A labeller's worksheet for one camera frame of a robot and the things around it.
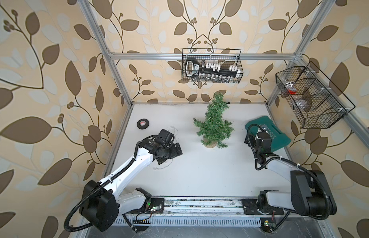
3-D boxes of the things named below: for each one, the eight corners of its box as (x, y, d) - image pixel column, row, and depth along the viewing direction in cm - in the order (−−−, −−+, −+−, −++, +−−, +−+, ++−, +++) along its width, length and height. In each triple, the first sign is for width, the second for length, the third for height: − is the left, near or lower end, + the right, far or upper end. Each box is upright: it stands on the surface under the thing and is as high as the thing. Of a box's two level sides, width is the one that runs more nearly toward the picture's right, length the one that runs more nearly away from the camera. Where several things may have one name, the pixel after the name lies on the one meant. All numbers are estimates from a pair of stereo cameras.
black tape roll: (136, 129, 108) (135, 128, 106) (139, 119, 114) (138, 118, 112) (148, 129, 108) (147, 127, 106) (150, 119, 114) (149, 118, 112)
